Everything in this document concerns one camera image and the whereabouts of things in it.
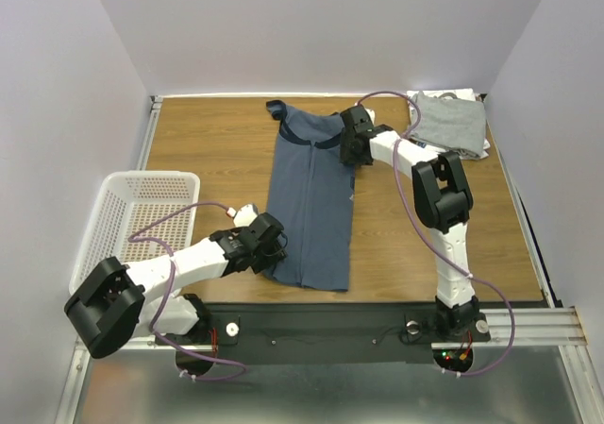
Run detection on blue tank top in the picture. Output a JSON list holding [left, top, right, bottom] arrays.
[[264, 100, 355, 292]]

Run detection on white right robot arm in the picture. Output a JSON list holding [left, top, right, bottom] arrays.
[[340, 105, 483, 339]]

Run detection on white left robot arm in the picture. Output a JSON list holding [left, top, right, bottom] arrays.
[[64, 212, 286, 359]]

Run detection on folded grey tank top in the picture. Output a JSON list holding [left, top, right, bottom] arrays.
[[407, 91, 487, 157]]

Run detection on folded white printed tank top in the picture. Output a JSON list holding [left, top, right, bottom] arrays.
[[407, 87, 491, 161]]

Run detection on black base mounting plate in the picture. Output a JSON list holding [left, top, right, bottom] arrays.
[[154, 301, 492, 366]]

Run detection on white plastic basket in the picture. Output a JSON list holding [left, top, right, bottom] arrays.
[[68, 171, 200, 294]]

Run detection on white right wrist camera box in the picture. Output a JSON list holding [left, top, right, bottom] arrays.
[[365, 108, 376, 125]]

